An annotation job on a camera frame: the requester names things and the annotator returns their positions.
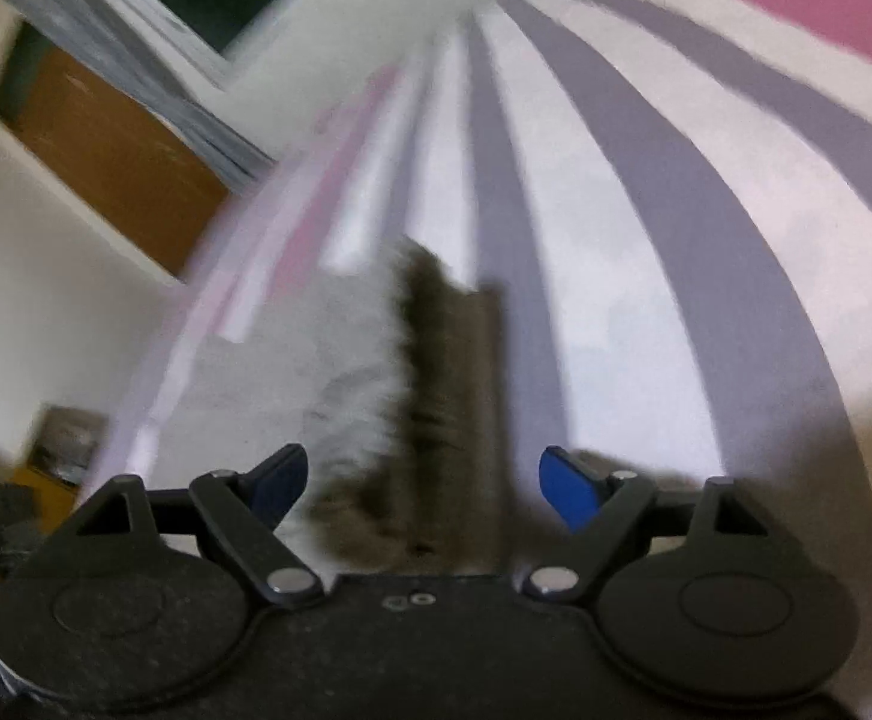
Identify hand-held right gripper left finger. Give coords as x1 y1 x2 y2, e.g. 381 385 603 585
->
76 444 326 608

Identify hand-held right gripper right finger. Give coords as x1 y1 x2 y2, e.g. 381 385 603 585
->
521 445 772 605

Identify grey pants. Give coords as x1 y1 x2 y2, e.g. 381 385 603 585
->
302 236 513 580

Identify yellow box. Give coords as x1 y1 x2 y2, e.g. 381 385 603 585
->
12 403 111 492

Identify striped bed sheet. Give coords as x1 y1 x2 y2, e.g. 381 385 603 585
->
76 0 872 720

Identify wooden door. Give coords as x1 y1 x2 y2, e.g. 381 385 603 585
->
0 21 233 280

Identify grey curtain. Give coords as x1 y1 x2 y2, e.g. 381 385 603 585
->
0 0 276 192

